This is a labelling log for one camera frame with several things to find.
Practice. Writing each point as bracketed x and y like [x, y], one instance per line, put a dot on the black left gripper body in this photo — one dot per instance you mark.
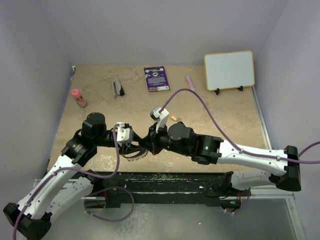
[104, 139]

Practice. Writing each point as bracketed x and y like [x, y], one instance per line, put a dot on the purple printed card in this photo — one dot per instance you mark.
[156, 79]

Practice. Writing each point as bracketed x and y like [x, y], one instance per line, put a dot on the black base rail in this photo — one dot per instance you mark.
[190, 188]

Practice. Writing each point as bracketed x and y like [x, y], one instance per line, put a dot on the key with yellow tag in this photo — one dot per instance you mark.
[174, 118]

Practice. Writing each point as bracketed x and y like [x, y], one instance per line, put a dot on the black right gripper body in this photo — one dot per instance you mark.
[160, 140]

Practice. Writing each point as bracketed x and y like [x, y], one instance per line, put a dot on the pink capped small bottle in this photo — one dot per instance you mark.
[76, 93]

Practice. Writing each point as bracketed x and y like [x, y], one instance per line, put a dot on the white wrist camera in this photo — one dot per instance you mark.
[160, 116]
[124, 133]

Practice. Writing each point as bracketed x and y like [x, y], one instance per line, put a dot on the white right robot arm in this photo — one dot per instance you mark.
[280, 168]

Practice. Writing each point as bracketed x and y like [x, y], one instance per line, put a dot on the small whiteboard on stand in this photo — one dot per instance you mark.
[229, 70]

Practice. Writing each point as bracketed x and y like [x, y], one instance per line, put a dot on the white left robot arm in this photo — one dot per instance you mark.
[32, 216]

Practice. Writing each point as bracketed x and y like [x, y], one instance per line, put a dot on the pink eraser stick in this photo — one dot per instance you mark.
[190, 83]

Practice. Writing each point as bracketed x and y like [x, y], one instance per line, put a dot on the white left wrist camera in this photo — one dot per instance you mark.
[124, 133]

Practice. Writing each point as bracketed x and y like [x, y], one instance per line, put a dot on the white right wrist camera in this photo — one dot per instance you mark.
[160, 116]

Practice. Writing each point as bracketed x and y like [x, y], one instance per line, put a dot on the grey black stapler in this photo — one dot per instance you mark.
[117, 87]

